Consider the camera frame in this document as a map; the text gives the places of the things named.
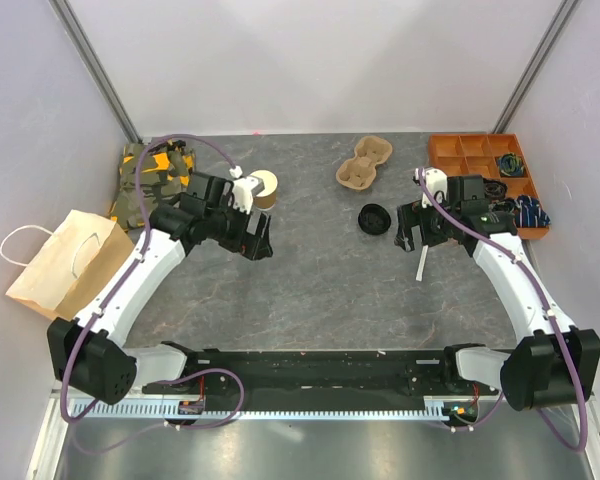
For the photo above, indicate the orange compartment tray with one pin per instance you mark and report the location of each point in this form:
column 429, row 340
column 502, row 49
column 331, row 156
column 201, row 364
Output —
column 477, row 153

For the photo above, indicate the brown paper takeout bag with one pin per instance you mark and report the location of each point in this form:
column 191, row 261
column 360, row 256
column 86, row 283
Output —
column 74, row 264

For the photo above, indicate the white paper-wrapped straw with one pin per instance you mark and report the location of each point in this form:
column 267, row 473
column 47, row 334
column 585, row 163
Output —
column 421, row 264

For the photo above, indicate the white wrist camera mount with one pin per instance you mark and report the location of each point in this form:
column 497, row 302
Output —
column 435, row 181
column 244, row 190

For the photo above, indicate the brown paper coffee cup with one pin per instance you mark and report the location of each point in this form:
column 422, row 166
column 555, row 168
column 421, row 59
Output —
column 266, row 198

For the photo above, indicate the cardboard cup carrier tray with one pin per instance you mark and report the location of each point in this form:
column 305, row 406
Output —
column 359, row 172

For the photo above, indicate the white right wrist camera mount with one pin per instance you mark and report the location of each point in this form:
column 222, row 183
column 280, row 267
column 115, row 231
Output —
column 435, row 181

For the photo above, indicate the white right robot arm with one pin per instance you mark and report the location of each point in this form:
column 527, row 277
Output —
column 554, row 362

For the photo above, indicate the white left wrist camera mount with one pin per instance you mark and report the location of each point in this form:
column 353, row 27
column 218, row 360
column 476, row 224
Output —
column 244, row 190

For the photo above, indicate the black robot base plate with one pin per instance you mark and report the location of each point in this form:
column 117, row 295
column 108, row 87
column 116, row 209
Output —
column 412, row 372

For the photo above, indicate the camouflage folded cloth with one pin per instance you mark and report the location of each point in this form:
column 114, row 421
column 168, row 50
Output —
column 166, row 171

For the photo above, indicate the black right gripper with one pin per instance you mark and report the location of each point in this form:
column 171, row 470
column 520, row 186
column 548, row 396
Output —
column 414, row 214

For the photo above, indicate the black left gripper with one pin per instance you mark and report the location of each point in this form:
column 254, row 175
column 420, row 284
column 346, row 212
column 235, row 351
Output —
column 254, row 246

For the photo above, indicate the black plastic cup lid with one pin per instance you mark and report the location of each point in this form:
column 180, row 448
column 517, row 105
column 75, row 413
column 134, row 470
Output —
column 373, row 219

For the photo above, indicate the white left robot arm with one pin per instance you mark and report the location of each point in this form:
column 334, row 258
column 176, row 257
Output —
column 88, row 353

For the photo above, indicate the grey slotted cable duct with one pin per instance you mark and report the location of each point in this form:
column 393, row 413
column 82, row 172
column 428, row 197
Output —
column 179, row 409

